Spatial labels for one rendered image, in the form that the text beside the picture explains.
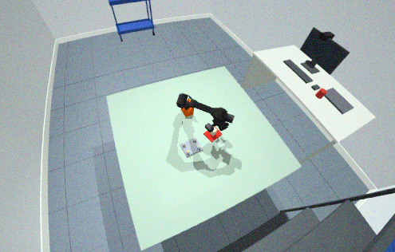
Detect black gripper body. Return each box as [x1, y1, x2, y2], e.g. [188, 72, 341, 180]
[205, 117, 222, 132]

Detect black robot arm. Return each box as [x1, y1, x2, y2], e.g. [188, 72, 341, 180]
[176, 93, 235, 131]

